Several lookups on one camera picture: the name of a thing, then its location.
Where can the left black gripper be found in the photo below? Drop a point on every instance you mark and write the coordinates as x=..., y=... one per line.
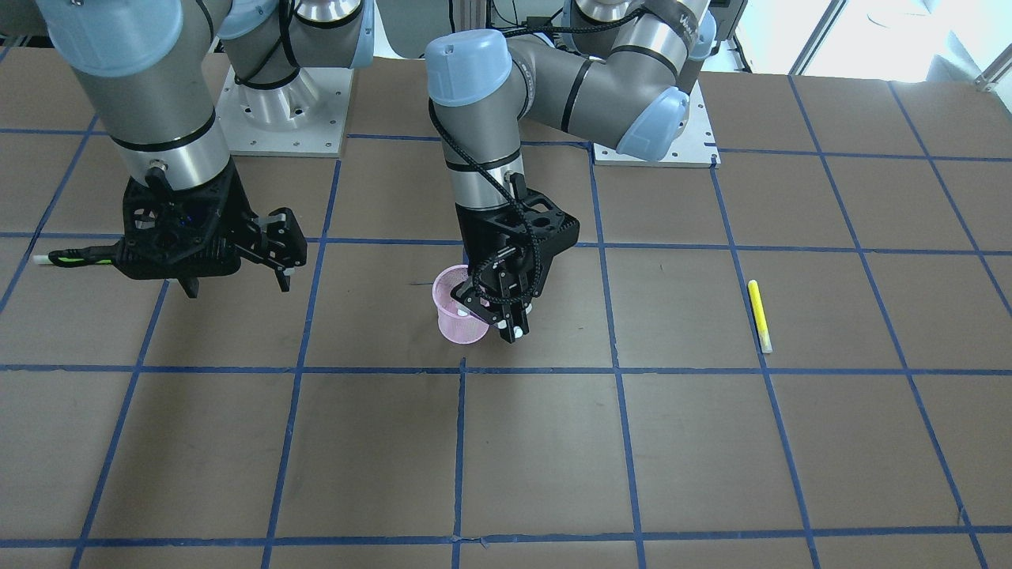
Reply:
x=484, y=232

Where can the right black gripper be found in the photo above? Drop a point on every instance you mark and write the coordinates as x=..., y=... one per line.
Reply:
x=234, y=199

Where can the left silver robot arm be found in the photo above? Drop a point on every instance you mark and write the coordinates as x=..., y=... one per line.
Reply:
x=616, y=73

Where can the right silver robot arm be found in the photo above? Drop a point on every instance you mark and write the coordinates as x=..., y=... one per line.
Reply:
x=140, y=65

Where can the pink mesh cup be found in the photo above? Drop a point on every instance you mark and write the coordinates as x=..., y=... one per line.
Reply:
x=456, y=323

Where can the green pen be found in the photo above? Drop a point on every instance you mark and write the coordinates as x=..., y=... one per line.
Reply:
x=62, y=260

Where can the yellow pen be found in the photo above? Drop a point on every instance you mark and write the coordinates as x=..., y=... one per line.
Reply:
x=760, y=319

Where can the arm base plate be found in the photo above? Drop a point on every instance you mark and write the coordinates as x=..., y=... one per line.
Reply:
x=304, y=118
x=694, y=147

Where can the aluminium frame post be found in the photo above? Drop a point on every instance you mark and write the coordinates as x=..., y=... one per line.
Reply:
x=468, y=14

